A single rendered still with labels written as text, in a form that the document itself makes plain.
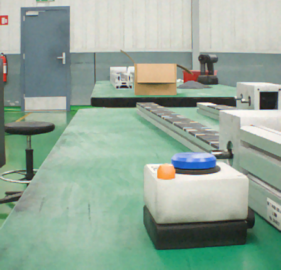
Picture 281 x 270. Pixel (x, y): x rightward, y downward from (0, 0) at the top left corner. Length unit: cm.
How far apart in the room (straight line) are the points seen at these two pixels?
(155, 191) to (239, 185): 7
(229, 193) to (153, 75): 229
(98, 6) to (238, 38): 290
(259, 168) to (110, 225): 16
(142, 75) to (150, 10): 892
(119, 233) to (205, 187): 10
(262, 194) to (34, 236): 23
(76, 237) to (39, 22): 1119
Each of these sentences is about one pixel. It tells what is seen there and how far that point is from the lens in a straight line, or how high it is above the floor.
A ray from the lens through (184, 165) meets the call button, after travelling 50.
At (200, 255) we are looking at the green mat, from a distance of 47.
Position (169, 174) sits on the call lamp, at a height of 84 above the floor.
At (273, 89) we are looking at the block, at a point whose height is 86.
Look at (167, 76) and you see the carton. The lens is 276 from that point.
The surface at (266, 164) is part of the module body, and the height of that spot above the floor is 84.
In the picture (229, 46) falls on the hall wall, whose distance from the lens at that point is 1184.
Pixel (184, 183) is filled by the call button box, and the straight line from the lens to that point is 47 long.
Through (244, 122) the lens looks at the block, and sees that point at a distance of 65.
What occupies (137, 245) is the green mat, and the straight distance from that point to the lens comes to 50.
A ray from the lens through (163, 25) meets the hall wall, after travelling 1166.
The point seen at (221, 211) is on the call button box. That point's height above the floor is 81.
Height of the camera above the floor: 93
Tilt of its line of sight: 6 degrees down
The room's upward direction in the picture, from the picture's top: straight up
